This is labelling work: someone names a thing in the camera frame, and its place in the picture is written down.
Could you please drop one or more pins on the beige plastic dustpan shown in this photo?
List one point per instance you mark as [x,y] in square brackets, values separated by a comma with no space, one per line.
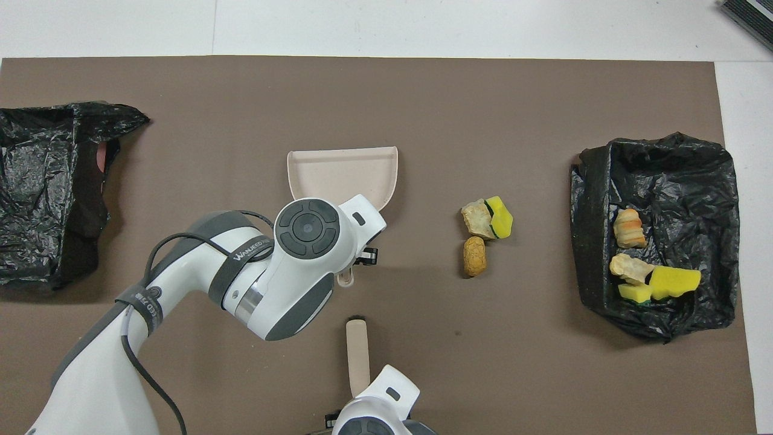
[338,175]

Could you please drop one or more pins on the dark ribbed object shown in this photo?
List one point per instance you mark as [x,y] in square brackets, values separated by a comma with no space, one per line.
[755,15]

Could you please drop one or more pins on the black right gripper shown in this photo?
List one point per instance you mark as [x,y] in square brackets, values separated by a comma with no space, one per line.
[333,420]

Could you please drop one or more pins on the brown table mat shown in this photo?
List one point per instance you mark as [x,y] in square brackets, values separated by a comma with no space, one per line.
[483,109]

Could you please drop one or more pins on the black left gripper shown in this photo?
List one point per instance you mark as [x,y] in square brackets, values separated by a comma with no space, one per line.
[368,256]

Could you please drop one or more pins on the orange striped croissant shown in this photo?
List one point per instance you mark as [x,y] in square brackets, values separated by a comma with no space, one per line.
[629,228]

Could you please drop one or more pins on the yellow green sponge piece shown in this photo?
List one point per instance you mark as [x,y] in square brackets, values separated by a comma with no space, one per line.
[502,217]

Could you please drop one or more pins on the black trash bag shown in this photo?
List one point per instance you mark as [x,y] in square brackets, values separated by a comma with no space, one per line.
[36,157]
[676,181]

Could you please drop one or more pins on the pale bread chunk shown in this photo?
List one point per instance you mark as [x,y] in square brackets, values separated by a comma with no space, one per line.
[477,220]
[629,268]

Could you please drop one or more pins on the brown bread roll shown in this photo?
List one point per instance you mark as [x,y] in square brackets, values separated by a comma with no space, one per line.
[474,257]

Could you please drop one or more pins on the pink plastic bin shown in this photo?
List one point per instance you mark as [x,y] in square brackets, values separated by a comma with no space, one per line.
[102,156]

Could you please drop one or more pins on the beige hand brush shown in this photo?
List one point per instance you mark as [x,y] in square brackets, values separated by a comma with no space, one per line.
[357,356]

